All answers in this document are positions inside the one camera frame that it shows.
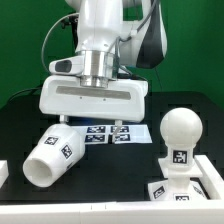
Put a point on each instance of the white lamp base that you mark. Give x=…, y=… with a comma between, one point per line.
x=177, y=184

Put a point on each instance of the white lamp shade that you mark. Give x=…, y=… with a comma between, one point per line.
x=60, y=147

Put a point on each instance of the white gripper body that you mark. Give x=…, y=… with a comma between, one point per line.
x=63, y=94

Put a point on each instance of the white marker sheet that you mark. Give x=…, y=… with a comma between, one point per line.
x=99, y=134

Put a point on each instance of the white frame wall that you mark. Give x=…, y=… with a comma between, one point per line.
x=161, y=212

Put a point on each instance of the white lamp bulb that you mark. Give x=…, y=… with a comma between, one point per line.
x=181, y=129

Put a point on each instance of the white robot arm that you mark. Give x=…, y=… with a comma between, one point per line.
x=95, y=83

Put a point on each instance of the black camera pole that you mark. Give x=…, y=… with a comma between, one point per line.
x=72, y=22

